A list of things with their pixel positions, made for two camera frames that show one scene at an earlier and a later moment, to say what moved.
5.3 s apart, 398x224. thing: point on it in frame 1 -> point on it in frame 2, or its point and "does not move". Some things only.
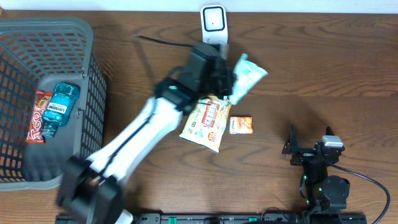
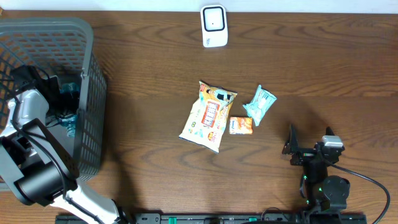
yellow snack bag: [205, 122] does not move
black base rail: [233, 218] does not move
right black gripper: [291, 147] does not move
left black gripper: [230, 86] -> [64, 101]
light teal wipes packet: [247, 75] -> [260, 105]
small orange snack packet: [240, 125] does not move
